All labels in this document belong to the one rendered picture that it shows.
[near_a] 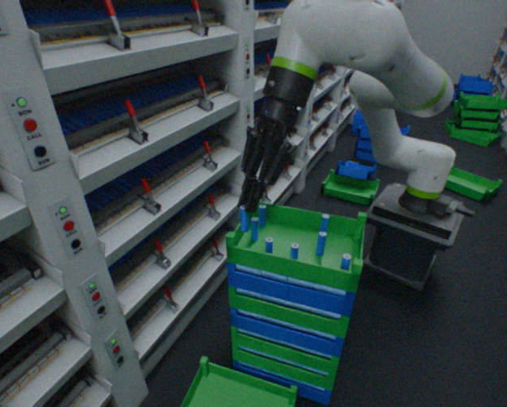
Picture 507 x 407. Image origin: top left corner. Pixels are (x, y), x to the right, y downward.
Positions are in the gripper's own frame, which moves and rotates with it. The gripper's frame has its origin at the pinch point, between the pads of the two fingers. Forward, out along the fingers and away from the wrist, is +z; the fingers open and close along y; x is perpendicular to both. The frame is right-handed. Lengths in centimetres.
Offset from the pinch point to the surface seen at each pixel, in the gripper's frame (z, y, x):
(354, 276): 7.7, -23.3, -12.6
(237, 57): -30, 37, -15
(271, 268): 14.4, -8.0, -5.9
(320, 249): 8.3, -11.9, -16.6
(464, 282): 20, -32, -110
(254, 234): 11.5, 2.6, -9.2
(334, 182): 8, 56, -135
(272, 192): 17, 53, -74
